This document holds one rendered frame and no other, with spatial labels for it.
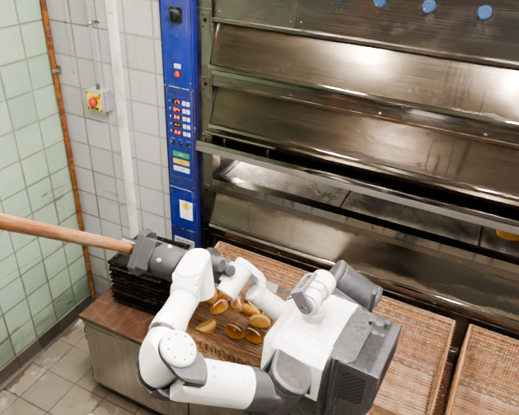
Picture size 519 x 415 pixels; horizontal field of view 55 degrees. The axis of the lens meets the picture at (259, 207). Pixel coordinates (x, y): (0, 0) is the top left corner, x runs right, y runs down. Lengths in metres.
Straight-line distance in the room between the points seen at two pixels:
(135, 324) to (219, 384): 1.45
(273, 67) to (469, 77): 0.71
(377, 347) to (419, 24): 1.08
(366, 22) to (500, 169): 0.70
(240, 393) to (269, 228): 1.34
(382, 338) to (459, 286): 0.95
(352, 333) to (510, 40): 1.06
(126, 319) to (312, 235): 0.97
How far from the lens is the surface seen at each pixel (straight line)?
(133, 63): 2.39
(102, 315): 2.54
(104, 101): 2.49
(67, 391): 3.04
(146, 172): 2.58
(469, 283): 2.20
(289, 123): 2.06
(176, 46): 2.19
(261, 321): 2.37
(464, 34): 1.83
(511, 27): 1.82
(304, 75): 1.96
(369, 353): 1.26
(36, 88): 2.68
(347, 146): 1.99
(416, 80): 1.87
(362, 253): 2.22
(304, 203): 2.19
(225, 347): 2.17
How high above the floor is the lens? 2.31
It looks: 32 degrees down
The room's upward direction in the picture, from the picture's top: 3 degrees clockwise
